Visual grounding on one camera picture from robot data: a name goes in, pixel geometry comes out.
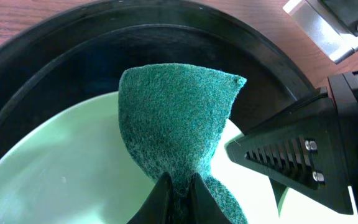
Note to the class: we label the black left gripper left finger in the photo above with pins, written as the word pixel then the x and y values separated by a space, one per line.
pixel 157 208

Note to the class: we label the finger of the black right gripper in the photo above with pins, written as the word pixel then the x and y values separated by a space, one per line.
pixel 300 148

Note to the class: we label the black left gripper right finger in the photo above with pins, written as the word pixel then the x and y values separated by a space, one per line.
pixel 204 209

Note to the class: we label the green scrubbing sponge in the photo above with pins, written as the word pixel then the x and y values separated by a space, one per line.
pixel 171 119

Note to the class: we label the green plate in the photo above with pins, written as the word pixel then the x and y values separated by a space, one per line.
pixel 75 168

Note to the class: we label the black round tray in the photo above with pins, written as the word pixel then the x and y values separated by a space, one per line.
pixel 82 53

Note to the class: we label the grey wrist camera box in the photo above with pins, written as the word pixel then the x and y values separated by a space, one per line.
pixel 331 24

